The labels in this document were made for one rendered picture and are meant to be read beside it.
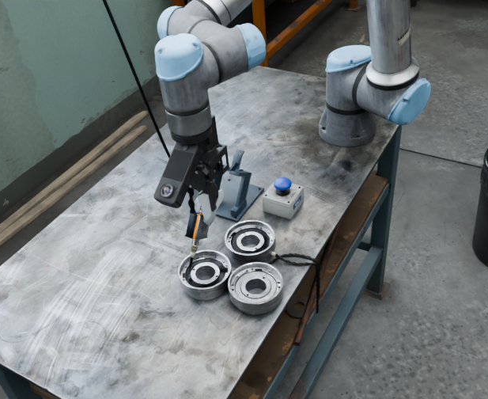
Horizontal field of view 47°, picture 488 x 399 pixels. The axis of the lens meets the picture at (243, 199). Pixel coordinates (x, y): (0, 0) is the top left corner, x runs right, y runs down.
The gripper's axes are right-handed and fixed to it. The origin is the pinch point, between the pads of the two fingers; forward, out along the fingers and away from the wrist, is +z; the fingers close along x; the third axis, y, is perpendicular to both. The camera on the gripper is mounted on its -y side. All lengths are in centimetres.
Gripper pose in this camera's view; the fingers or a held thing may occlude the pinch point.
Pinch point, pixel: (199, 220)
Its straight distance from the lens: 108.3
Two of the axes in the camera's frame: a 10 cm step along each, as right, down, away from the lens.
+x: -8.7, -2.6, 4.2
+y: 4.9, -5.9, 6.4
